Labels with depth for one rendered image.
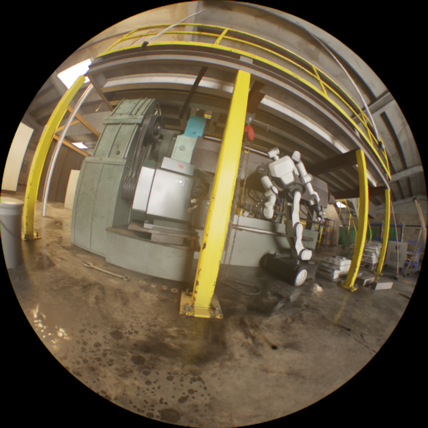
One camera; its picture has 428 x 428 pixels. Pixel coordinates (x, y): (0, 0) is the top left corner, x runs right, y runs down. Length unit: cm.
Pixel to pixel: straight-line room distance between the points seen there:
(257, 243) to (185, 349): 146
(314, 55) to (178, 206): 538
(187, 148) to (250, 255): 154
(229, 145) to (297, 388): 111
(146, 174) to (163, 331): 91
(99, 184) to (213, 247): 110
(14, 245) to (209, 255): 122
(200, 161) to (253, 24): 438
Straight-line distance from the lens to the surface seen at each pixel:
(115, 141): 152
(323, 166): 284
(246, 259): 178
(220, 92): 173
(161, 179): 100
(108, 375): 58
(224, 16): 504
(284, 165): 147
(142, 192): 98
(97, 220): 137
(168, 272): 109
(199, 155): 175
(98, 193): 137
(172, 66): 190
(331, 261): 233
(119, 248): 117
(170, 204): 100
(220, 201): 68
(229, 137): 80
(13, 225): 113
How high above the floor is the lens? 52
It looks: 1 degrees up
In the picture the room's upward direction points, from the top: 11 degrees clockwise
